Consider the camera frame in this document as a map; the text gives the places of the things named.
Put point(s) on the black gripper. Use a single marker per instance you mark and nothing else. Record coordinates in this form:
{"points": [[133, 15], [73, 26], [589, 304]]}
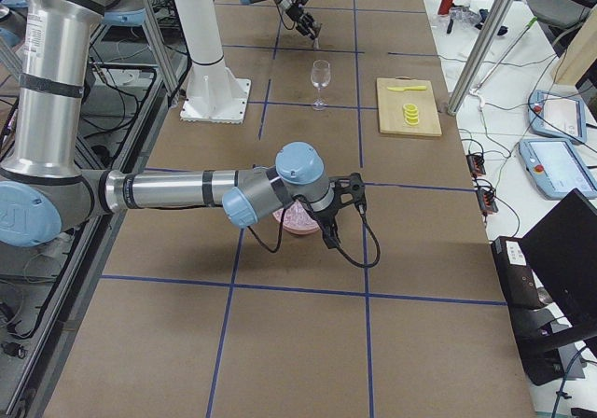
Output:
{"points": [[326, 217], [295, 12]]}

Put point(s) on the clear wine glass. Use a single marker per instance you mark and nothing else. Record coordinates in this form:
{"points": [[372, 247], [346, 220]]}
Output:
{"points": [[320, 78]]}

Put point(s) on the clear ice cubes pile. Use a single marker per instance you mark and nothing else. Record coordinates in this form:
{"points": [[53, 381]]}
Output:
{"points": [[298, 220]]}

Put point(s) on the pink plastic bowl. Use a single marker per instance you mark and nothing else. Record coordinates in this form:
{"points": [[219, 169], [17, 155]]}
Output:
{"points": [[279, 217]]}

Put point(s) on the wooden cutting board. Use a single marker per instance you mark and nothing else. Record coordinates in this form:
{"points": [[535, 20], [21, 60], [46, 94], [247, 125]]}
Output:
{"points": [[390, 108]]}

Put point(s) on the lemon slice back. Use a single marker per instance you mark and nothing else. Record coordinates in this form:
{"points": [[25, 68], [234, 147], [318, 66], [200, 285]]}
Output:
{"points": [[411, 107]]}

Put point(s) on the yellow plastic knife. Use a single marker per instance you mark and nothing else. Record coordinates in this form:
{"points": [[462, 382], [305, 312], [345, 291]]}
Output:
{"points": [[407, 88]]}

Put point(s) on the teach pendant near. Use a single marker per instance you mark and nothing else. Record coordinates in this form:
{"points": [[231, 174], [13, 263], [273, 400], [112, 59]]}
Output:
{"points": [[556, 168]]}

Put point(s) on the teach pendant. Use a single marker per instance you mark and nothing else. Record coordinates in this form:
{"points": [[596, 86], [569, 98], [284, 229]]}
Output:
{"points": [[556, 168], [558, 116]]}

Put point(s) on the long pink rod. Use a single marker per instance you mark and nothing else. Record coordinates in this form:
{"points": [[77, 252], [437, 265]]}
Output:
{"points": [[475, 89]]}

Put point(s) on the teach pendant far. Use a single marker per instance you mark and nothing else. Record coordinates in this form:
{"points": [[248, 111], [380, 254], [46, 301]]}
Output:
{"points": [[558, 116]]}

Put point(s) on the white camera mast pillar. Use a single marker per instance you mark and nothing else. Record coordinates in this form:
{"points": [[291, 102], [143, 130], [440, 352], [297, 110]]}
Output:
{"points": [[213, 93]]}

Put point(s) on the aluminium frame post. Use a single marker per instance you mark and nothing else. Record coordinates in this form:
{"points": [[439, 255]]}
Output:
{"points": [[481, 47]]}

